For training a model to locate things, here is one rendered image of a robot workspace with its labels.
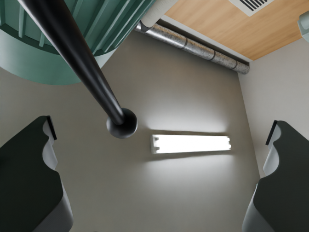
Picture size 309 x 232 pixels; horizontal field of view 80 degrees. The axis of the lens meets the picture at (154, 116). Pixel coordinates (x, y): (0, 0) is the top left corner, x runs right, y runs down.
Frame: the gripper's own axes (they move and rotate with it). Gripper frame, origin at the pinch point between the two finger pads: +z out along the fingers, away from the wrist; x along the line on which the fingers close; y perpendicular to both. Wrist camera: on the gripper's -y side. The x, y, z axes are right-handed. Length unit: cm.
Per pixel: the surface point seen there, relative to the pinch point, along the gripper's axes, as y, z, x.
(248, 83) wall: 104, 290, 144
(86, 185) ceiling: 107, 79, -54
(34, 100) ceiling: 50, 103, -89
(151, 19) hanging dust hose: 4, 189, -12
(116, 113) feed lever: 2.2, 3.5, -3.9
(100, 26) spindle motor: -4.3, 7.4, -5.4
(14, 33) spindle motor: -3.9, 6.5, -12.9
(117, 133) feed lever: 5.7, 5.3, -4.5
